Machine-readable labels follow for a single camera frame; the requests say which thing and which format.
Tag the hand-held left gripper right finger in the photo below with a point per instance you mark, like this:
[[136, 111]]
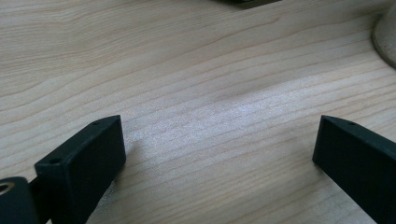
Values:
[[361, 165]]

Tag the round wooden coaster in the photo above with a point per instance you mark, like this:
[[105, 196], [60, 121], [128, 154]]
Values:
[[387, 37]]

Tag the dark grey tray with knobs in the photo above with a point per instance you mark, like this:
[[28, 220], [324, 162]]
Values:
[[246, 2]]

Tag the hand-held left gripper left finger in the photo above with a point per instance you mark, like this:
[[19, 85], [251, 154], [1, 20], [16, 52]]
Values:
[[81, 168]]

